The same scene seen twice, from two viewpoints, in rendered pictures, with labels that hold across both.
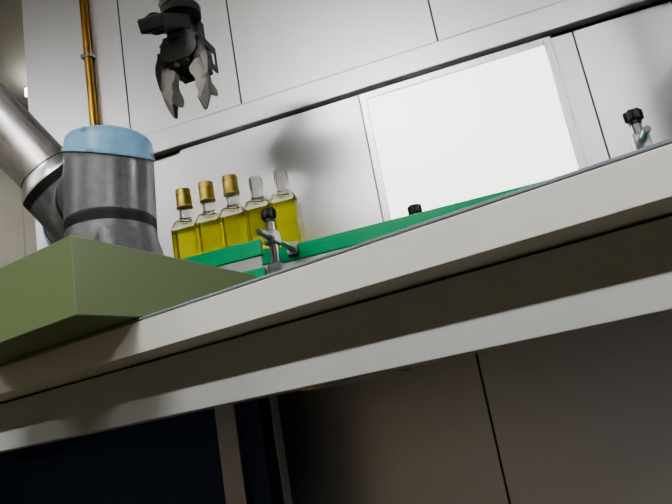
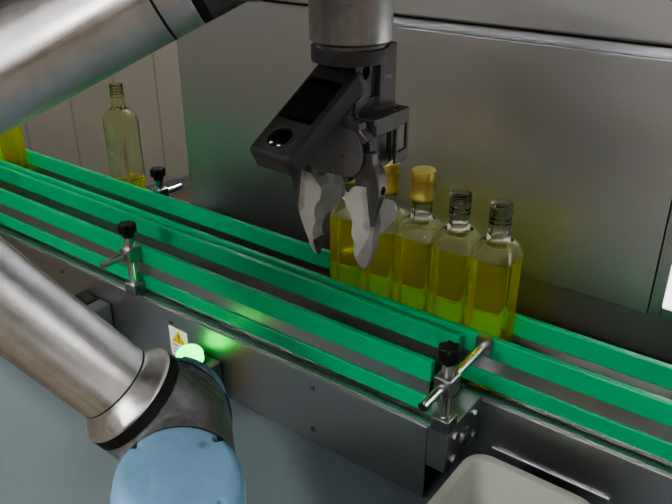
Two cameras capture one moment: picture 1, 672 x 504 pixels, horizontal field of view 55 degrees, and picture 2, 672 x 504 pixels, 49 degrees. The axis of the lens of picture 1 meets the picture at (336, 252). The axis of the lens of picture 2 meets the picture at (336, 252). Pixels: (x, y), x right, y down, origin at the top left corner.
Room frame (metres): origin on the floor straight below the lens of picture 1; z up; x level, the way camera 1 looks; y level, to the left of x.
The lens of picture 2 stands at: (0.40, -0.03, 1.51)
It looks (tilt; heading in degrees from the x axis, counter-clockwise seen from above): 27 degrees down; 21
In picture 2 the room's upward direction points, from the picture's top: straight up
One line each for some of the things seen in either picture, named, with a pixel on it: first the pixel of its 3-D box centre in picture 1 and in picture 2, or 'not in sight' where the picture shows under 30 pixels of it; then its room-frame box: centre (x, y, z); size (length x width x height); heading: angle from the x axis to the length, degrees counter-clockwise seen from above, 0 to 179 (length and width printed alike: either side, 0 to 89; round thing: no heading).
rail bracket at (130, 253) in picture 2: not in sight; (120, 264); (1.28, 0.70, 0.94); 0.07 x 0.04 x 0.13; 165
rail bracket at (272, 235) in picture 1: (277, 244); (455, 378); (1.17, 0.10, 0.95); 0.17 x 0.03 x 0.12; 165
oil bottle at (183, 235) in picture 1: (191, 265); (353, 260); (1.35, 0.31, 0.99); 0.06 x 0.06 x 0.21; 76
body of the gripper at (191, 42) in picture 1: (186, 42); (354, 108); (1.04, 0.20, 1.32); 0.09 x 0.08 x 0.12; 165
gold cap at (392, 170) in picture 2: (206, 192); (387, 175); (1.34, 0.26, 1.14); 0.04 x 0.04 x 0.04
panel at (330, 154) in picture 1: (365, 167); (659, 192); (1.38, -0.10, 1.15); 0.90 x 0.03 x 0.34; 75
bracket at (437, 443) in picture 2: not in sight; (455, 430); (1.18, 0.10, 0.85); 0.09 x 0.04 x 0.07; 165
